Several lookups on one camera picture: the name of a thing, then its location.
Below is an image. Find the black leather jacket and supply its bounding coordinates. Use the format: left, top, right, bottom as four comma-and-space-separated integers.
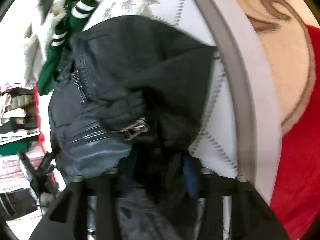
49, 15, 219, 239

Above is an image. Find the white quilted mat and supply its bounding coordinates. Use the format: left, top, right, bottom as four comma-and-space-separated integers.
82, 0, 283, 240

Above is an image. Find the olive puffer jacket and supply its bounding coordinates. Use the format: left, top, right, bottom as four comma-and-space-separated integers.
5, 94, 34, 111

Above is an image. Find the cream fleece garment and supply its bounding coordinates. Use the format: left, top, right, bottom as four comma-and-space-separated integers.
23, 0, 66, 89

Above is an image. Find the red floral blanket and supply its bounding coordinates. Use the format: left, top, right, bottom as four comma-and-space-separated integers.
236, 0, 319, 239

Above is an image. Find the green striped sweater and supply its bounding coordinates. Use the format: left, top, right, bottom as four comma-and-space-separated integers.
37, 0, 99, 96

